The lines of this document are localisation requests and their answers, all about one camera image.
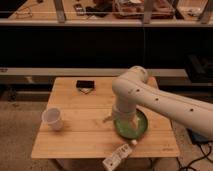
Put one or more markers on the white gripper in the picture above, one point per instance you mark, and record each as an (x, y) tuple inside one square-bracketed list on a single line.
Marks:
[(124, 115)]

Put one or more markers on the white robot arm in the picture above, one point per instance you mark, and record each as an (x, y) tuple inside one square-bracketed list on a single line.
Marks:
[(131, 89)]

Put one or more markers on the green bowl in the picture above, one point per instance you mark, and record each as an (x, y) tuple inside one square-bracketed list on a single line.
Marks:
[(124, 129)]

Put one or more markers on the wooden table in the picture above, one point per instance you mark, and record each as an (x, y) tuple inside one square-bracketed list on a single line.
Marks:
[(86, 133)]

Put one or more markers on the white tube bottle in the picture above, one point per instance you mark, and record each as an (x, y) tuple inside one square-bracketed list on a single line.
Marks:
[(111, 162)]

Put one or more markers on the black rectangular device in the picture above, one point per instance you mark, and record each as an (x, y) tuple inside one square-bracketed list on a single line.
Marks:
[(85, 84)]

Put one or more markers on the white plastic cup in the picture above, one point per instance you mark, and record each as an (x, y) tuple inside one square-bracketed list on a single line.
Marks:
[(52, 117)]

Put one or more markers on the black object on shelf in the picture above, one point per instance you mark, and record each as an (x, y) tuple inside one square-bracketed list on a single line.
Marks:
[(99, 10)]

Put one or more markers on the small grey device on shelf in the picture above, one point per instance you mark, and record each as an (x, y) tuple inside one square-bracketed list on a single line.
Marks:
[(79, 9)]

